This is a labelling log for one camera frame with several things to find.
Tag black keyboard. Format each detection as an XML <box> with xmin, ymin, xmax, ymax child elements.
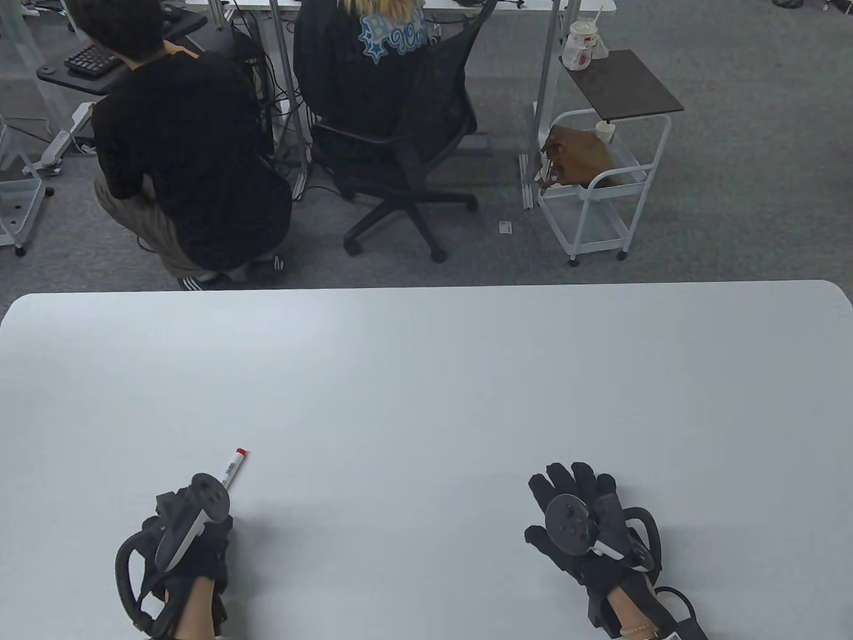
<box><xmin>64</xmin><ymin>43</ymin><xmax>125</xmax><ymax>78</ymax></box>

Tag bundle of black cables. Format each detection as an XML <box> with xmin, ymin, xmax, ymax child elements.
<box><xmin>223</xmin><ymin>0</ymin><xmax>297</xmax><ymax>175</ymax></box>

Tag black and white glove controller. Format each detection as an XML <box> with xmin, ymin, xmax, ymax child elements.
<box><xmin>115</xmin><ymin>473</ymin><xmax>233</xmax><ymax>634</ymax></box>
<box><xmin>545</xmin><ymin>493</ymin><xmax>662</xmax><ymax>574</ymax></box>

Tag person's right forearm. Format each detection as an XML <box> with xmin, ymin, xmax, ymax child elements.
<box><xmin>605</xmin><ymin>585</ymin><xmax>670</xmax><ymax>640</ymax></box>

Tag white power strip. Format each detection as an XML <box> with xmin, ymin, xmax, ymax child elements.
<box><xmin>40</xmin><ymin>101</ymin><xmax>95</xmax><ymax>177</ymax></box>

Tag drink cup in plastic bag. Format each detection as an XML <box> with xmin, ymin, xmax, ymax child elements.
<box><xmin>560</xmin><ymin>5</ymin><xmax>608</xmax><ymax>71</ymax></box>

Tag person's right hand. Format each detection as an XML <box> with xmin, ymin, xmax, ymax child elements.
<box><xmin>524</xmin><ymin>462</ymin><xmax>652</xmax><ymax>591</ymax></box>

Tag brown leather bag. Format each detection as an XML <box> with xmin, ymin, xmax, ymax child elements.
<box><xmin>538</xmin><ymin>125</ymin><xmax>618</xmax><ymax>189</ymax></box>

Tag grey desk leg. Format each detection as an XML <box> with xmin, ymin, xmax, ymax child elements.
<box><xmin>269</xmin><ymin>0</ymin><xmax>315</xmax><ymax>202</ymax></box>
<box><xmin>520</xmin><ymin>0</ymin><xmax>571</xmax><ymax>211</ymax></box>

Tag black office chair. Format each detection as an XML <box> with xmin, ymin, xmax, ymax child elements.
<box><xmin>311</xmin><ymin>0</ymin><xmax>499</xmax><ymax>263</ymax></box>

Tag person's left forearm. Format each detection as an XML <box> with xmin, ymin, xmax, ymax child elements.
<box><xmin>170</xmin><ymin>577</ymin><xmax>219</xmax><ymax>640</ymax></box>

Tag person's left hand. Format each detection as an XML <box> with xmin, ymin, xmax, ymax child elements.
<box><xmin>138</xmin><ymin>491</ymin><xmax>235</xmax><ymax>629</ymax></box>

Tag white cart with dark top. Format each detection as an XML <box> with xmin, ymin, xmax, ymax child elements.
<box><xmin>535</xmin><ymin>49</ymin><xmax>686</xmax><ymax>267</ymax></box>

